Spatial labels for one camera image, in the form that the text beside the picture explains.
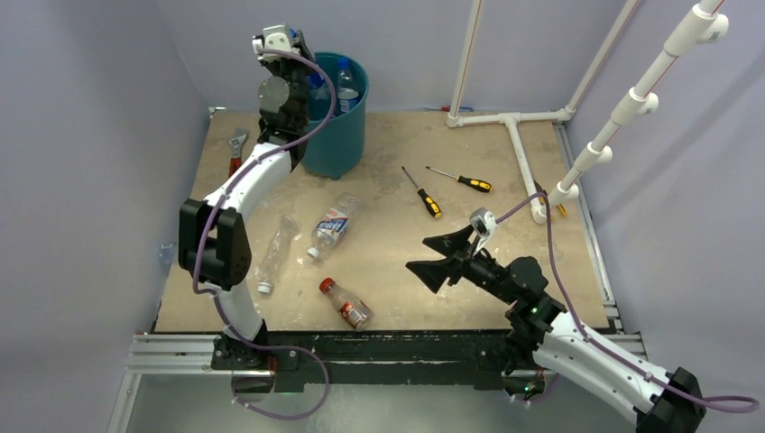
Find Pepsi bottle blue cap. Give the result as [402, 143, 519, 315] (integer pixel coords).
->
[336, 57, 361, 114]

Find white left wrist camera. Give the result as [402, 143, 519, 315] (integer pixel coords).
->
[252, 24, 299, 62]

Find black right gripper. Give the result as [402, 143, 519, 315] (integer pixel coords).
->
[406, 222, 516, 305]

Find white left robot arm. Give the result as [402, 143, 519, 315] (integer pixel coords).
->
[178, 26, 322, 369]

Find teal plastic bin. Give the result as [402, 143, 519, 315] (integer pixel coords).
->
[301, 51, 370, 180]

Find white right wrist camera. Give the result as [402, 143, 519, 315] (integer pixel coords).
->
[469, 207, 497, 255]

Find red blue pen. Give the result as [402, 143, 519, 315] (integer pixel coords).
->
[423, 106, 474, 113]

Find yellow handled pliers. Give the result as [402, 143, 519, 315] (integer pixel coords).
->
[534, 180, 568, 219]

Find white PVC pipe frame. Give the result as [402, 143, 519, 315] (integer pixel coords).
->
[446, 0, 731, 226]

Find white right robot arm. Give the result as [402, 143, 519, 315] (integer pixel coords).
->
[406, 226, 706, 432]

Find short yellow black screwdriver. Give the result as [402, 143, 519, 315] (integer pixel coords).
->
[401, 166, 442, 219]

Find red handled adjustable wrench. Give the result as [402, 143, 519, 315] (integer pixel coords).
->
[227, 128, 249, 178]

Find black metal base frame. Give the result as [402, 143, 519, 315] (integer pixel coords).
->
[125, 328, 643, 396]

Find clear bottle white cap left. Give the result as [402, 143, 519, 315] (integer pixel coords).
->
[256, 215, 300, 295]

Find long yellow black screwdriver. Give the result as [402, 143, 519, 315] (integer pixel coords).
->
[426, 166, 493, 193]

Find red cap small bottle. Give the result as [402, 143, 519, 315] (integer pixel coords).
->
[319, 278, 373, 330]

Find clear bottle red white label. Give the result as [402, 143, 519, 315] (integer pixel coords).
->
[307, 193, 364, 261]

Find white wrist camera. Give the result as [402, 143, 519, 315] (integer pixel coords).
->
[469, 207, 497, 255]
[252, 24, 299, 62]

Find clear bottle at left edge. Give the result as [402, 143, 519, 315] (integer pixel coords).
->
[158, 242, 177, 270]

